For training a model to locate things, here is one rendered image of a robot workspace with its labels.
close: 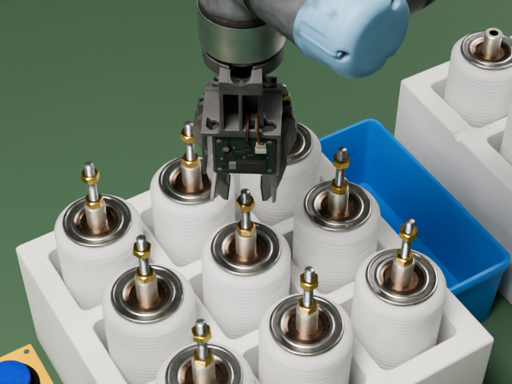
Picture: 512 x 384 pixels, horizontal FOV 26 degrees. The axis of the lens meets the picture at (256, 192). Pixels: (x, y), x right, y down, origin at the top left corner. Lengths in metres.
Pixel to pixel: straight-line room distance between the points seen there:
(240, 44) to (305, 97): 0.82
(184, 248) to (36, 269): 0.17
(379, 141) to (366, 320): 0.42
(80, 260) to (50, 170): 0.45
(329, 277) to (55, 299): 0.31
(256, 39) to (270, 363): 0.35
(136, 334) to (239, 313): 0.13
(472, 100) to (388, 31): 0.63
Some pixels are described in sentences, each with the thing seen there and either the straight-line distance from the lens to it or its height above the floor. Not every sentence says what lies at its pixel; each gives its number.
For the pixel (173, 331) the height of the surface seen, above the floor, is 0.24.
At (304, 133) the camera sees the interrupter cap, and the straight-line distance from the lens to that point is 1.30.
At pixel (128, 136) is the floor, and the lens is 1.68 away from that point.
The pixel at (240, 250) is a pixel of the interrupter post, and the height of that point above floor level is 0.26.
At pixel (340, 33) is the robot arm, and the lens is 0.79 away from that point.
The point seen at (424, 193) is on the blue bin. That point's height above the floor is 0.09.
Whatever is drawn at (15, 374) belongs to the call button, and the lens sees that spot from 1.01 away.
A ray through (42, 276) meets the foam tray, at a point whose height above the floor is 0.18.
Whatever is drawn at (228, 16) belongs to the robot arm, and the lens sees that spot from 0.90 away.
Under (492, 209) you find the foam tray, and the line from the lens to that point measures 1.43.
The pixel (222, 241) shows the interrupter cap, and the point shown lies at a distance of 1.19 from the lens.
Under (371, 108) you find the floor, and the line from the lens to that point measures 1.72.
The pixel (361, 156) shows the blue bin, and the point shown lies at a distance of 1.56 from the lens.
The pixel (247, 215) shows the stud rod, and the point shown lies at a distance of 1.14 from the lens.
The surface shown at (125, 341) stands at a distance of 1.15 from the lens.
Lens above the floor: 1.15
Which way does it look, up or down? 47 degrees down
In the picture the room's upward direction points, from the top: straight up
